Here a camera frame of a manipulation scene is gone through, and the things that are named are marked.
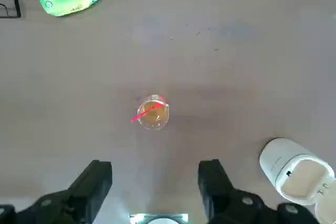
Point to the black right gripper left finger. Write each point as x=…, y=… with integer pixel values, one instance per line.
x=86, y=182

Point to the clear glass measuring cup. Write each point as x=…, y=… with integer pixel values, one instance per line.
x=155, y=119

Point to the red stirring stick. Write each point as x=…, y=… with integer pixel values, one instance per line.
x=145, y=113

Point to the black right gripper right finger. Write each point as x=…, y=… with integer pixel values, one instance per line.
x=215, y=182

